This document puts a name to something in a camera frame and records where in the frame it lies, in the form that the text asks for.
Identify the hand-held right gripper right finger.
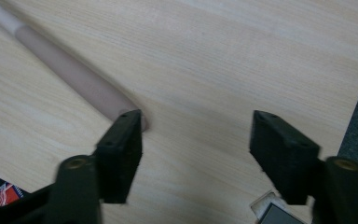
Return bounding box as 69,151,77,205
249,109,322,206

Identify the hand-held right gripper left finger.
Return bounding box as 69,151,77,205
93,108,144,205

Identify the beige rolling pin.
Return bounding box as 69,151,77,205
0,0,149,133

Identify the red and white packet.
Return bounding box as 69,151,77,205
0,182,25,208

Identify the clear plastic case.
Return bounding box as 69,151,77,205
249,191,307,224

